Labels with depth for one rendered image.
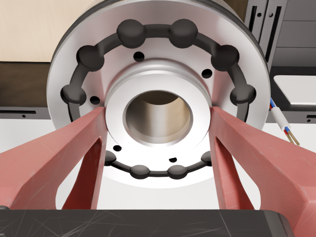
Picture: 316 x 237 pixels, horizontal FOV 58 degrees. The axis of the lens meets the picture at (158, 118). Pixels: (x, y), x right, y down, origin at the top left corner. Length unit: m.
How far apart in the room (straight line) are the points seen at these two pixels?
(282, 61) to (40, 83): 0.28
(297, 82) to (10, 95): 0.30
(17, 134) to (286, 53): 0.51
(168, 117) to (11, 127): 0.51
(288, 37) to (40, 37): 0.29
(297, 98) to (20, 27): 0.31
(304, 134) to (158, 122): 0.51
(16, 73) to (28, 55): 0.03
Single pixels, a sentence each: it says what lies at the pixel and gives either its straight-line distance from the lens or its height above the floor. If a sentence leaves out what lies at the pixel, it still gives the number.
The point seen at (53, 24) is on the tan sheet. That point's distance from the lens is 0.36.
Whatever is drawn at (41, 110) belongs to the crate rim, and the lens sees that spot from 0.29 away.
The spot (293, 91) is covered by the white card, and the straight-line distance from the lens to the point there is 0.32.
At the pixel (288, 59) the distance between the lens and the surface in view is 0.38.
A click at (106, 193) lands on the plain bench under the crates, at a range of 0.71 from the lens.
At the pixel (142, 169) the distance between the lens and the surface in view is 0.16.
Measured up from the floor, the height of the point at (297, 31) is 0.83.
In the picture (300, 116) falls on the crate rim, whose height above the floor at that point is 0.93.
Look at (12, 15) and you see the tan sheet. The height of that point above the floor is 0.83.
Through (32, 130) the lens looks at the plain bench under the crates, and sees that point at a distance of 0.62.
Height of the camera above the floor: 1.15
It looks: 56 degrees down
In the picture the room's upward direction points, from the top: 179 degrees counter-clockwise
